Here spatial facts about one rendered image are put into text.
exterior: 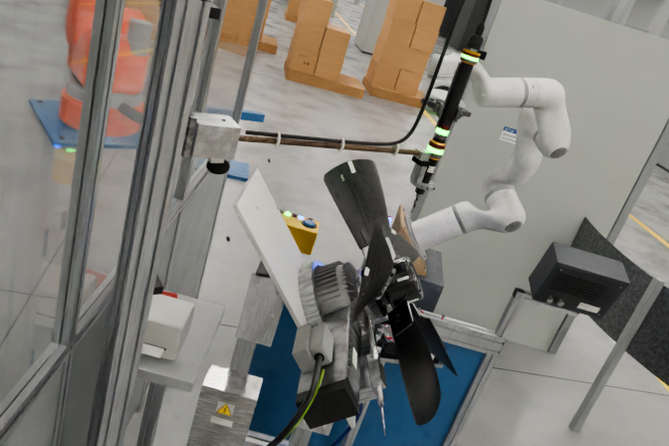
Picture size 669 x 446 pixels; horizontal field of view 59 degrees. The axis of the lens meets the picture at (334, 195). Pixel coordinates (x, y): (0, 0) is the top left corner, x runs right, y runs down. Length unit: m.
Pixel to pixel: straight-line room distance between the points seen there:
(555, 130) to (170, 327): 1.27
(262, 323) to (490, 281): 2.43
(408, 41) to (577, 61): 6.37
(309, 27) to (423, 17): 1.85
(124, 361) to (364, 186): 0.73
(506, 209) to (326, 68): 7.07
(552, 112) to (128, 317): 1.34
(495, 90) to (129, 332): 1.18
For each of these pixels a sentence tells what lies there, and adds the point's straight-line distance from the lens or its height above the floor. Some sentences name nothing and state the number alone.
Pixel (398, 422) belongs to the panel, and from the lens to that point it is 2.52.
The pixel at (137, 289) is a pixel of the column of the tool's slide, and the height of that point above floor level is 1.20.
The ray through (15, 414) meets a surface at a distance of 1.34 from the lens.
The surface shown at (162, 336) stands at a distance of 1.63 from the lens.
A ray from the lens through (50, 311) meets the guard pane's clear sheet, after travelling 1.34.
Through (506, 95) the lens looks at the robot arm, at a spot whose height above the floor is 1.70.
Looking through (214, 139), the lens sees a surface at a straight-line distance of 1.20.
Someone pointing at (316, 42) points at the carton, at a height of 0.62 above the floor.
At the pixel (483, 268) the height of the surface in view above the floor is 0.44.
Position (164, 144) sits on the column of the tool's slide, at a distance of 1.16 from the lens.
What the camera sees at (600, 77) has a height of 1.72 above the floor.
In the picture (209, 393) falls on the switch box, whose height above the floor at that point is 0.82.
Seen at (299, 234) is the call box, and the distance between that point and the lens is 2.02.
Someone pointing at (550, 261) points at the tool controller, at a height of 1.20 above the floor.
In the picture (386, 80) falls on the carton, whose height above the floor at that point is 0.28.
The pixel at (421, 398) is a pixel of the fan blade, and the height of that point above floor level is 1.03.
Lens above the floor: 1.95
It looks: 22 degrees down
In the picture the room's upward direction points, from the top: 17 degrees clockwise
